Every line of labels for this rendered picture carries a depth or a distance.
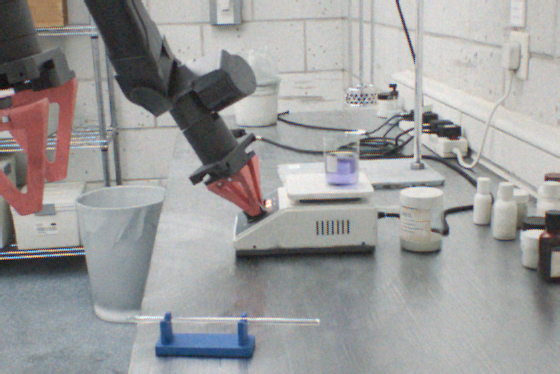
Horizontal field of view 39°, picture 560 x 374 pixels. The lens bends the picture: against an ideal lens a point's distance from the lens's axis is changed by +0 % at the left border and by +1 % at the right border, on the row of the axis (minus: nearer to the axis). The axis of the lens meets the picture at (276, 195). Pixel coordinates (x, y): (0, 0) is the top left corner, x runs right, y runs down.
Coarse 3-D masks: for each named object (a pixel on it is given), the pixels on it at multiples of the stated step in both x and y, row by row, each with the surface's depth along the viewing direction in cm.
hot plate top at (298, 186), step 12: (288, 180) 116; (300, 180) 116; (312, 180) 116; (360, 180) 115; (288, 192) 109; (300, 192) 109; (312, 192) 109; (324, 192) 109; (336, 192) 108; (348, 192) 108; (360, 192) 108; (372, 192) 109
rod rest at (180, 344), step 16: (160, 320) 81; (160, 336) 84; (176, 336) 83; (192, 336) 83; (208, 336) 83; (224, 336) 83; (240, 336) 80; (160, 352) 81; (176, 352) 81; (192, 352) 81; (208, 352) 81; (224, 352) 80; (240, 352) 80
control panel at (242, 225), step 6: (276, 192) 119; (264, 198) 120; (270, 198) 118; (276, 198) 115; (276, 204) 112; (270, 210) 111; (276, 210) 109; (240, 216) 118; (264, 216) 110; (240, 222) 115; (246, 222) 113; (252, 222) 111; (258, 222) 109; (240, 228) 112; (246, 228) 110
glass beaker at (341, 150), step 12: (324, 132) 111; (348, 132) 113; (324, 144) 110; (336, 144) 108; (348, 144) 108; (324, 156) 111; (336, 156) 109; (348, 156) 109; (324, 168) 111; (336, 168) 109; (348, 168) 109; (324, 180) 112; (336, 180) 110; (348, 180) 110
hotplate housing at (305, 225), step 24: (288, 216) 109; (312, 216) 109; (336, 216) 109; (360, 216) 109; (384, 216) 117; (240, 240) 109; (264, 240) 109; (288, 240) 109; (312, 240) 109; (336, 240) 109; (360, 240) 110
